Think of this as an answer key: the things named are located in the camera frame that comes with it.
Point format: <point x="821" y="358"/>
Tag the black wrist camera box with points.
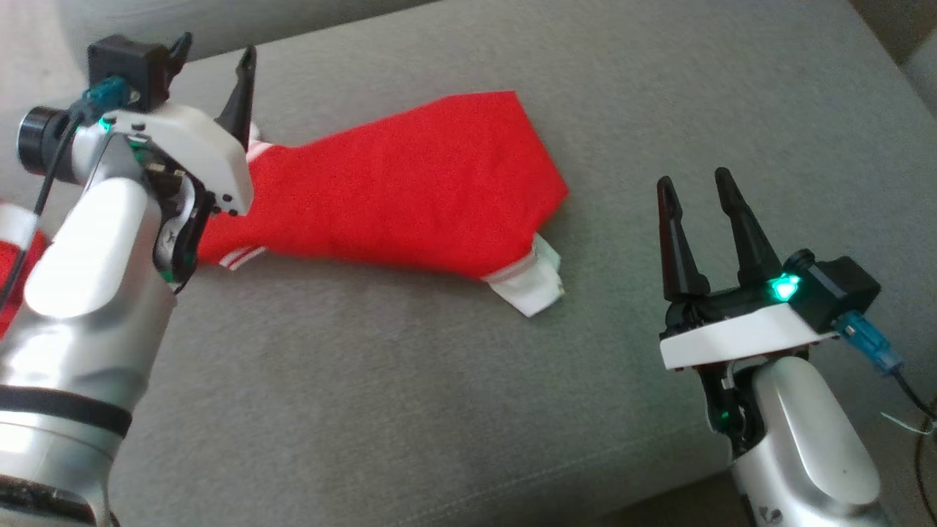
<point x="128" y="62"/>
<point x="838" y="289"/>

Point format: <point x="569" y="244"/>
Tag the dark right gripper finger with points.
<point x="681" y="249"/>
<point x="750" y="241"/>

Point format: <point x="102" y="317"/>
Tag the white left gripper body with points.
<point x="198" y="146"/>

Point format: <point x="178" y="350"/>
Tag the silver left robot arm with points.
<point x="88" y="278"/>

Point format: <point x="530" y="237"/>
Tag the grey fabric sofa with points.
<point x="439" y="402"/>

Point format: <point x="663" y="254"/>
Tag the red garment white striped trim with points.
<point x="9" y="260"/>

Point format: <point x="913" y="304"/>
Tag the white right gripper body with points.
<point x="739" y="333"/>

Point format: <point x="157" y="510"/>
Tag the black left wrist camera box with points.
<point x="128" y="62"/>

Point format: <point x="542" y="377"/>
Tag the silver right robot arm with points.
<point x="805" y="439"/>

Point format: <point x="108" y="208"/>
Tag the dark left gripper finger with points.
<point x="241" y="102"/>
<point x="179" y="55"/>

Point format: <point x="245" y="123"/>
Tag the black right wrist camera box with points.
<point x="838" y="289"/>

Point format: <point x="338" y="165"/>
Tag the red printed jersey white sleeves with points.
<point x="410" y="190"/>

